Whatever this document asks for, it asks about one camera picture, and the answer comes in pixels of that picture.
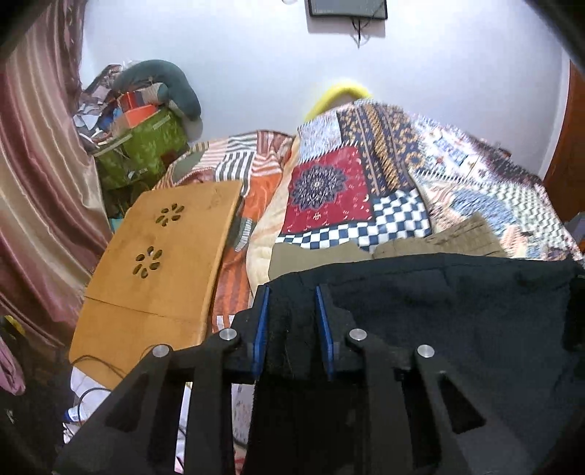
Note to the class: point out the orange box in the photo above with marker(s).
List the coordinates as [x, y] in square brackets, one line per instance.
[139, 112]

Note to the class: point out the black pants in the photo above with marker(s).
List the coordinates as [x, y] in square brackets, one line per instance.
[457, 319]

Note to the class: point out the patterned cloth pile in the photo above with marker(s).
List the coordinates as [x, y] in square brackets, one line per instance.
[98, 109]

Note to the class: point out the patchwork quilt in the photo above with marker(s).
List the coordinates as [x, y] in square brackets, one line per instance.
[388, 182]

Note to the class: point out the brown wooden door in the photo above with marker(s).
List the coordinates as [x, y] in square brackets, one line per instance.
[569, 160]

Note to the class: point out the green fabric bag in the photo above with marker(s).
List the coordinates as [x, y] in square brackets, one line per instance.
[141, 146]

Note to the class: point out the orange striped bedsheet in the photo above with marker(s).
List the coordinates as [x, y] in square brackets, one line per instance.
[260, 192]

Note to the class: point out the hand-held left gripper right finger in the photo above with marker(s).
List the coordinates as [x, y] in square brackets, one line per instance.
[324, 333]

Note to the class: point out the striped pink curtain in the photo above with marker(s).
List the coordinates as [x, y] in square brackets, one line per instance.
[41, 182]

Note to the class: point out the yellow pillow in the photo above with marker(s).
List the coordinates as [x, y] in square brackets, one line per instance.
[336, 91]

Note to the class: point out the khaki pants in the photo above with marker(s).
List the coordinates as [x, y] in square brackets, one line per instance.
[311, 260]

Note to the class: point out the small wall screen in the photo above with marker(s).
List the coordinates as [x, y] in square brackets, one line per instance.
[347, 7]

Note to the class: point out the white cloth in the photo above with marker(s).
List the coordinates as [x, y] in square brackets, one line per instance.
[87, 383]

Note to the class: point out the wooden lap desk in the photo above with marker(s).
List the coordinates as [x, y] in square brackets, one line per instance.
[183, 274]

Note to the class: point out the grey-green bolster pillow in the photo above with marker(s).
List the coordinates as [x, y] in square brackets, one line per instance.
[178, 80]

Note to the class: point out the pink cloth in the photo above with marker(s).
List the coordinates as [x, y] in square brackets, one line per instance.
[11, 370]

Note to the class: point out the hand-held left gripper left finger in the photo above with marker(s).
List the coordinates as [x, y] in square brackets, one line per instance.
[258, 331]

